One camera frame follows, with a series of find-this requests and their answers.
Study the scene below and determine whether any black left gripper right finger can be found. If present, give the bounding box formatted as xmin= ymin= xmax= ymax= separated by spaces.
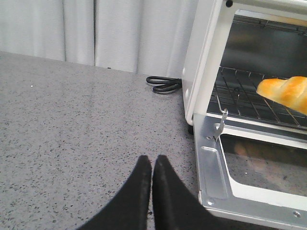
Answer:
xmin=152 ymin=155 xmax=217 ymax=230

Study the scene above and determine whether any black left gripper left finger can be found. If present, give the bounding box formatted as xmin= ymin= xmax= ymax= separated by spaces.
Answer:
xmin=79 ymin=155 xmax=152 ymax=230

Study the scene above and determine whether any oven glass door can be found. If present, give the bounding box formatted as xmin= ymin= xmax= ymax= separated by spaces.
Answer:
xmin=194 ymin=114 xmax=307 ymax=230

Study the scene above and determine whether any golden twisted bread roll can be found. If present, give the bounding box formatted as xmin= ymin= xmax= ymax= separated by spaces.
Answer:
xmin=256 ymin=76 xmax=307 ymax=115

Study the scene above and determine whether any white Toshiba toaster oven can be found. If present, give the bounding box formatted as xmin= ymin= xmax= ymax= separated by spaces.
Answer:
xmin=181 ymin=0 xmax=307 ymax=135

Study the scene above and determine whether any grey pleated curtain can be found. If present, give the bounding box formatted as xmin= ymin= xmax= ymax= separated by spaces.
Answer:
xmin=0 ymin=0 xmax=198 ymax=77

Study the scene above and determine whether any black oven power cable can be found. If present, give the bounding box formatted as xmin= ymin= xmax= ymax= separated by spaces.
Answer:
xmin=146 ymin=76 xmax=182 ymax=94

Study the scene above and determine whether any metal wire oven rack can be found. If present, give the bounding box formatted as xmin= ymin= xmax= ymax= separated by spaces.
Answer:
xmin=207 ymin=19 xmax=307 ymax=127

